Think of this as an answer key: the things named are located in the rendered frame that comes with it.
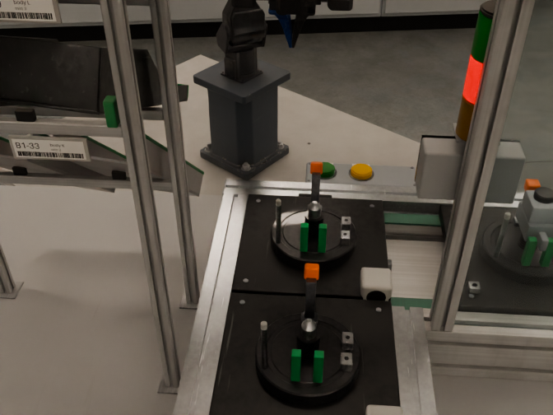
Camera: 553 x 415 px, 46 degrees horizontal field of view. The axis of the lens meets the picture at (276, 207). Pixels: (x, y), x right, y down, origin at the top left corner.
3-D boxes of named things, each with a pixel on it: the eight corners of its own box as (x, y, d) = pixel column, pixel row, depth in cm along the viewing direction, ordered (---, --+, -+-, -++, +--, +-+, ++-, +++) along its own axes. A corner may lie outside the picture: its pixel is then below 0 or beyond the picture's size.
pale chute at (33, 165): (47, 182, 117) (53, 157, 117) (114, 193, 114) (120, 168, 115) (-59, 147, 90) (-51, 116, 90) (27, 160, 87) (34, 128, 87)
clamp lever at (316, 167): (309, 205, 110) (310, 160, 108) (320, 205, 110) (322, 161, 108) (308, 211, 107) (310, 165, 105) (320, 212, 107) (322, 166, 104)
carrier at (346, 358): (231, 300, 99) (227, 239, 91) (390, 310, 98) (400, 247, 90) (206, 445, 80) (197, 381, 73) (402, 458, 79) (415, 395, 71)
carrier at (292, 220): (248, 202, 118) (246, 144, 111) (382, 208, 117) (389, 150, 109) (231, 299, 99) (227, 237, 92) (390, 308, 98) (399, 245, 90)
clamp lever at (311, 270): (302, 313, 91) (304, 262, 89) (317, 314, 91) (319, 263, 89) (301, 324, 88) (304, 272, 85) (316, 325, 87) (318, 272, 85)
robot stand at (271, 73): (243, 130, 155) (239, 52, 142) (290, 152, 147) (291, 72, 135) (198, 156, 146) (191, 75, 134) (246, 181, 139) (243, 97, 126)
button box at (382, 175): (305, 186, 131) (306, 160, 127) (411, 190, 129) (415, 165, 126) (304, 207, 125) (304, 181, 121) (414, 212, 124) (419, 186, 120)
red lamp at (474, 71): (459, 86, 77) (467, 47, 74) (502, 86, 77) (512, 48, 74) (466, 106, 73) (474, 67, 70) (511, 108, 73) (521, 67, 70)
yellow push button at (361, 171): (350, 170, 126) (350, 162, 124) (370, 171, 126) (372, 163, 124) (350, 183, 123) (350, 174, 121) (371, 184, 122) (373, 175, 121)
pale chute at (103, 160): (129, 185, 116) (134, 161, 116) (199, 197, 113) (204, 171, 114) (48, 152, 89) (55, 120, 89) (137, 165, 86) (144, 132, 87)
